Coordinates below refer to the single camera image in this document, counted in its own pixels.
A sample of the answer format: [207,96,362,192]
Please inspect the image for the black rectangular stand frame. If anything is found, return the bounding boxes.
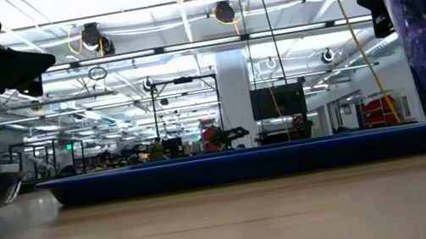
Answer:
[148,72,227,150]

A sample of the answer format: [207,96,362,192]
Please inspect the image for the white building column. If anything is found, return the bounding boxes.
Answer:
[212,47,262,152]

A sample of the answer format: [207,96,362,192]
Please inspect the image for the red tool cart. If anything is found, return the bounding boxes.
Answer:
[360,93,402,129]

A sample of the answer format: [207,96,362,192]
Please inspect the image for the black hanging cable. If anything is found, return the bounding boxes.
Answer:
[255,0,290,88]

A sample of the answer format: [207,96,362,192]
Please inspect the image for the black monitor screen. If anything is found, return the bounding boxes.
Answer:
[249,81,309,122]

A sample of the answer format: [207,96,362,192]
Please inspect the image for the yellow hanging cable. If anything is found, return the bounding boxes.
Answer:
[324,0,403,133]

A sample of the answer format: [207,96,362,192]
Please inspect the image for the red and black machine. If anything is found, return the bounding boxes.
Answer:
[200,119,252,155]

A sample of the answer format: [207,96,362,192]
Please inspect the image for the black ceiling cable reel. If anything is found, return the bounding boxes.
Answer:
[77,18,117,60]
[212,0,238,26]

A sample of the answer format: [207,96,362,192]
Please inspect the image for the blue plastic tray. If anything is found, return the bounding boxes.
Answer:
[33,118,426,214]

